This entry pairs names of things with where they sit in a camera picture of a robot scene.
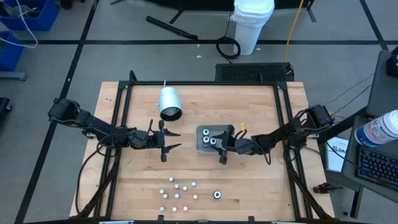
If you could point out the large black food coloring bottle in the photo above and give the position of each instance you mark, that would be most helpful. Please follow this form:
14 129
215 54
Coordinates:
206 140

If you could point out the black and brown clamp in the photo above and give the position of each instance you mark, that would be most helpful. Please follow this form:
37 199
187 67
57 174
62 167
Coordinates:
325 188

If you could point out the yellow tape tag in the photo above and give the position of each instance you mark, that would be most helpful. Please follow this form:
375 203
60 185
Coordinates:
242 126

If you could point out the wipes canister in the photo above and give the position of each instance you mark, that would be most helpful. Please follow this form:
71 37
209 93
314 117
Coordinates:
376 130

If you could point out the black rod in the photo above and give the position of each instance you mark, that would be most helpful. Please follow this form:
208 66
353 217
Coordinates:
171 28

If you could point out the small blue storage bin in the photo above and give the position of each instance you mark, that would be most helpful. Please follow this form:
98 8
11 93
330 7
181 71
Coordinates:
11 56

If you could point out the silver spotlight lamp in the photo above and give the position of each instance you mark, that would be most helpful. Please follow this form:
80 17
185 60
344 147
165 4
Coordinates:
169 99

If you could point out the white trash bin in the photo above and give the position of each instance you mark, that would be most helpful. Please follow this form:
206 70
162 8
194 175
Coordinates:
252 28

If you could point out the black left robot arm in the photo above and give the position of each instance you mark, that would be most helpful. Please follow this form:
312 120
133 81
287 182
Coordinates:
93 127

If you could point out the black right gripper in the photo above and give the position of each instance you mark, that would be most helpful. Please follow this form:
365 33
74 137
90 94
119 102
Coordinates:
239 146

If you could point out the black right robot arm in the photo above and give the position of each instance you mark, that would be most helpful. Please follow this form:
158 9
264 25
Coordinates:
280 133

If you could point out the large blue food coloring bottle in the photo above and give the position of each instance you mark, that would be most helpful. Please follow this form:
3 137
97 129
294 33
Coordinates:
213 141

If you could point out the large green food coloring bottle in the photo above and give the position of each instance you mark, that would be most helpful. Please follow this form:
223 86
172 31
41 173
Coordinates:
205 132

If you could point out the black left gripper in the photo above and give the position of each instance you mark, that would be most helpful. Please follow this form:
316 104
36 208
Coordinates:
149 140

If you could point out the grey plastic bin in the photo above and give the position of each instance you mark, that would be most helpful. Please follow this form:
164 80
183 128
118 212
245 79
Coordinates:
202 148

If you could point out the large purple food coloring bottle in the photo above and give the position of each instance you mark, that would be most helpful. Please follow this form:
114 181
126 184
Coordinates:
217 194

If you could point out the grey cart top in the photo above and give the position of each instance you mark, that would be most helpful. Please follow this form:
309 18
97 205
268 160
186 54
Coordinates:
384 90

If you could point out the white paper sheet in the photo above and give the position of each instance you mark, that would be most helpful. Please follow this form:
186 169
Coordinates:
335 155

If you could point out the grey desk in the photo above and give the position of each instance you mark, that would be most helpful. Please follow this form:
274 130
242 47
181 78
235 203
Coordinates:
349 161

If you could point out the backlit black keyboard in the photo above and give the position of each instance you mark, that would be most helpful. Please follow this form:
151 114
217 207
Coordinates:
376 165

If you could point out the large blue storage bin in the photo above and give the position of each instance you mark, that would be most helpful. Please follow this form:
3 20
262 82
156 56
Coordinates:
46 18

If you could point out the black device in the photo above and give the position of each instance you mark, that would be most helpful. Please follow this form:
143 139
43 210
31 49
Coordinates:
393 62

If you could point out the grey metal rack foot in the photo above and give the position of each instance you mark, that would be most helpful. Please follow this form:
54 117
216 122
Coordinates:
12 76

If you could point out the black metal table frame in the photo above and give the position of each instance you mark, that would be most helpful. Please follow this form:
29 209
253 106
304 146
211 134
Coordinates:
202 83

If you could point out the black perforated computer case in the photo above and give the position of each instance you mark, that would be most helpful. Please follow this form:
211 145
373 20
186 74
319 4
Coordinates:
252 72

